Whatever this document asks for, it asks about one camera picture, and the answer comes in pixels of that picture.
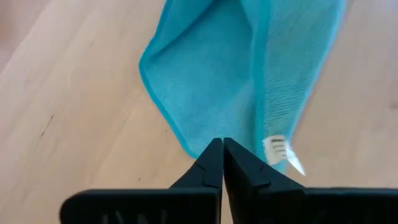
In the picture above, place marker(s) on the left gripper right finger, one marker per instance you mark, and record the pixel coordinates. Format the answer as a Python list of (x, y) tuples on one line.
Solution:
[(248, 186)]

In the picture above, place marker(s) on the light blue microfiber towel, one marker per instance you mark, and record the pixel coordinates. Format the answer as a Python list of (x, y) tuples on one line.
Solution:
[(211, 77)]

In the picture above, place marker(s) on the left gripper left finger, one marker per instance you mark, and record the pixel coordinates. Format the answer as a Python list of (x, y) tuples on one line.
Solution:
[(208, 171)]

